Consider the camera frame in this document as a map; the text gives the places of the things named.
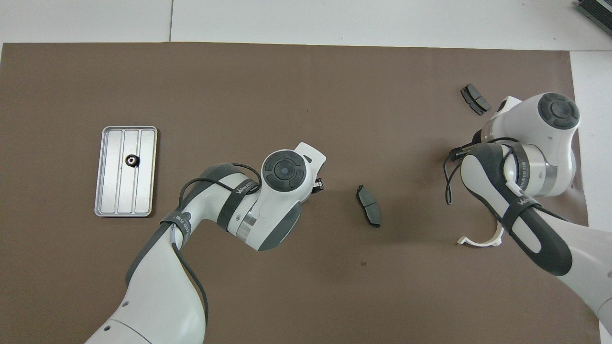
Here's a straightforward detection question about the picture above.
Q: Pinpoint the silver metal tray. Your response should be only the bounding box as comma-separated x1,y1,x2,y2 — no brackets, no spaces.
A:
94,126,158,218

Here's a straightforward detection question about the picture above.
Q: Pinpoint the white curved plastic bracket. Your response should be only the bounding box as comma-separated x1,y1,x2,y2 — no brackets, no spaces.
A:
457,222,505,248

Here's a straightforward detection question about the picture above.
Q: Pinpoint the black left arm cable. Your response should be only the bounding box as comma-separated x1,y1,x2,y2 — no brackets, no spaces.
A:
170,163,262,344

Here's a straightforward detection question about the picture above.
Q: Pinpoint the brown table mat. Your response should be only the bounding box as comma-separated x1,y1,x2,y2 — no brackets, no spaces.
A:
0,42,602,344

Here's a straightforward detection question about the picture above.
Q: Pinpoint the dark grey ribbed device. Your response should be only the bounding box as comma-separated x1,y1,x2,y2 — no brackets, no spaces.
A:
575,0,612,23

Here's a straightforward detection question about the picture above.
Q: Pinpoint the long grey brake pad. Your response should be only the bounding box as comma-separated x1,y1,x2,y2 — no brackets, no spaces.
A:
356,184,383,228

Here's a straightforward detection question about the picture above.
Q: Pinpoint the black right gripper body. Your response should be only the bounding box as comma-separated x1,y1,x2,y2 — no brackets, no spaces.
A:
448,129,484,161

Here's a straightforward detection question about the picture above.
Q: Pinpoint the short grey brake pad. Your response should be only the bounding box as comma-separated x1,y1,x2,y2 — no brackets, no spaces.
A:
460,84,492,116

